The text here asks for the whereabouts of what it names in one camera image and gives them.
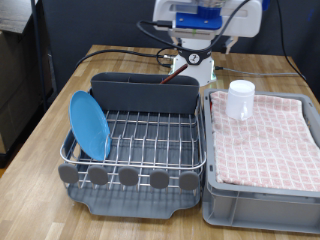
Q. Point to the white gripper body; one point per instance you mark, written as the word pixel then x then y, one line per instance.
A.
pixel 243 23

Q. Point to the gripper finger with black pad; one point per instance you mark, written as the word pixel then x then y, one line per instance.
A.
pixel 177 41
pixel 233 45

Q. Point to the brown wooden spoon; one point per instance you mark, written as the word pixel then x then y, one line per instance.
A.
pixel 173 74

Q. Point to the blue plastic plate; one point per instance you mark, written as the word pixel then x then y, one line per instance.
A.
pixel 88 126

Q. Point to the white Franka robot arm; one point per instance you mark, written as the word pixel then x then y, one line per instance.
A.
pixel 196 71

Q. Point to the pink checkered dish cloth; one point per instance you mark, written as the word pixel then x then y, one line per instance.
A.
pixel 266 140

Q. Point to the grey dish drying rack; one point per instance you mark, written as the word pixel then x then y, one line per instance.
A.
pixel 133 206

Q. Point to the white plastic mug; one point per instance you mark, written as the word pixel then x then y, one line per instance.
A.
pixel 240 100

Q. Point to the dark grey cutlery holder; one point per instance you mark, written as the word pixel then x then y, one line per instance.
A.
pixel 143 96

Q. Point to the black metal pole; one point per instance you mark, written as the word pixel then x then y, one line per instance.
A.
pixel 39 66

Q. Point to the grey plastic crate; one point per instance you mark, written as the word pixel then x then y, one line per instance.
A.
pixel 253 210

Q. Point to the wooden shelf board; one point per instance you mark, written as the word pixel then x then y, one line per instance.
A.
pixel 13 13

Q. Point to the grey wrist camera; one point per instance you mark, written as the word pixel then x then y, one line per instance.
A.
pixel 193 32

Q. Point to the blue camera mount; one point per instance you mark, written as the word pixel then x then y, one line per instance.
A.
pixel 196 20

